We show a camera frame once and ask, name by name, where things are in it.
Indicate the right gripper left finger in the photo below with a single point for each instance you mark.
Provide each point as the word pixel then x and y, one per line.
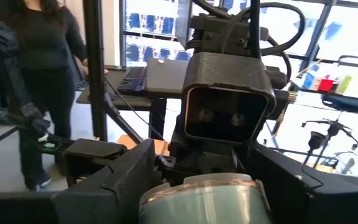
pixel 73 208

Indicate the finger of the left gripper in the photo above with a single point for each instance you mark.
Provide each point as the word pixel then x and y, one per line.
pixel 89 152

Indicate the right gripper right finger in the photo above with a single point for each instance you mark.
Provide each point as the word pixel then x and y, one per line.
pixel 322 205

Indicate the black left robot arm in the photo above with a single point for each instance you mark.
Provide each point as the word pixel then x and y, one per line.
pixel 216 34

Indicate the black desk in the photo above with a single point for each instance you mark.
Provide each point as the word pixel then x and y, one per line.
pixel 129 101

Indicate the black keyboard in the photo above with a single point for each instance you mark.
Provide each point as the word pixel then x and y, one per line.
pixel 132 81

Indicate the grey laptop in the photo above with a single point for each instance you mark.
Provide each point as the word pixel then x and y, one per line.
pixel 166 76

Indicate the dark blue jacket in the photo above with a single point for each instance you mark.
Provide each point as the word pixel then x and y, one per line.
pixel 11 77

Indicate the red box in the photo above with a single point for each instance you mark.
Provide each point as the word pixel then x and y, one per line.
pixel 326 85

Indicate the green box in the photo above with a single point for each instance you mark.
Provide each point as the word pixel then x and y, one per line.
pixel 343 84

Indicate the person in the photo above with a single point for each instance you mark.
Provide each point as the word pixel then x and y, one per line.
pixel 45 37

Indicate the left wrist camera housing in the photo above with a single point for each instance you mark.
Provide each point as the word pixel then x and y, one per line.
pixel 228 71

